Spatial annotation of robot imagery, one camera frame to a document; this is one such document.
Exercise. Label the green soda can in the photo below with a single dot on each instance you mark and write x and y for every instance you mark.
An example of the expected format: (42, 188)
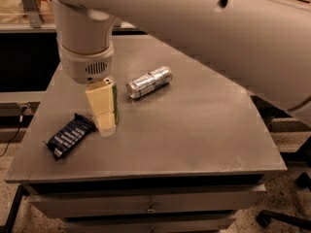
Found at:
(112, 83)

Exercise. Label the left metal bracket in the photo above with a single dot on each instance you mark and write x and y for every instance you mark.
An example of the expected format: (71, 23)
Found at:
(33, 14)

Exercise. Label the drawer with lock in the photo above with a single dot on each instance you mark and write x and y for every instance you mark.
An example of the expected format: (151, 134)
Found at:
(148, 201)
(166, 224)

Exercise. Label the lower drawer with lock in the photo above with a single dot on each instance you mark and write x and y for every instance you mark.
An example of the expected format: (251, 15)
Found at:
(166, 224)

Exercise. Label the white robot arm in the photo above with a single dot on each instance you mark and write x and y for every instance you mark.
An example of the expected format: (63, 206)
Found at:
(263, 45)

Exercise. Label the silver blue can lying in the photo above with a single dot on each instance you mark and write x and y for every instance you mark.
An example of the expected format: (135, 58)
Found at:
(149, 82)

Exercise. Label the upper drawer with lock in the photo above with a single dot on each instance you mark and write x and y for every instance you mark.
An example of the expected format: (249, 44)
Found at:
(148, 201)

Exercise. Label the blue rxbar blueberry wrapper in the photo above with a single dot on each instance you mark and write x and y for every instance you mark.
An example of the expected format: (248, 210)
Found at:
(64, 140)

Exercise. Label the black chair base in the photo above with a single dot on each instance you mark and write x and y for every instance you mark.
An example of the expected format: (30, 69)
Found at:
(285, 207)

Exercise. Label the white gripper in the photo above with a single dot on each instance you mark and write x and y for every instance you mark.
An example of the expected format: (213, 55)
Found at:
(85, 67)

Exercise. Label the aluminium window rail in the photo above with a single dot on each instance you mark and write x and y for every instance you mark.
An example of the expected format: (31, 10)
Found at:
(50, 27)

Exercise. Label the grey drawer cabinet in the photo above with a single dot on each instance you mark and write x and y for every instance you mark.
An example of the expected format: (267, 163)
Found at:
(199, 129)

